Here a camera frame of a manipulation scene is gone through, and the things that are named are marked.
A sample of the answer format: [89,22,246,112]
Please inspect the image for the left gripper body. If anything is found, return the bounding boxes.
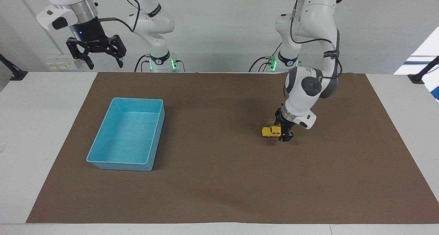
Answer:
[274,107,296,129]

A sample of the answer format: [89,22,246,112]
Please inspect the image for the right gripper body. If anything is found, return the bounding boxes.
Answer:
[69,18,111,52]

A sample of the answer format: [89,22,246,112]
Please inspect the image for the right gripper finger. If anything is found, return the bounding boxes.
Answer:
[104,34,127,69]
[66,37,95,70]

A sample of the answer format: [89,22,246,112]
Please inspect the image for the yellow toy beetle car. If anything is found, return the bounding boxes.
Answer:
[262,126,282,138]

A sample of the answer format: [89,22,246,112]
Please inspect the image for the black stand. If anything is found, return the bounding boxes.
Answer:
[0,53,28,81]
[407,56,439,84]

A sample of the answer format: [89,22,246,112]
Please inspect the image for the light blue plastic bin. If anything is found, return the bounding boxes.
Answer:
[86,97,166,172]

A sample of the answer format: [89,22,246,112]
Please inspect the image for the white wall socket box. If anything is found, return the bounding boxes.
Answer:
[46,58,78,71]

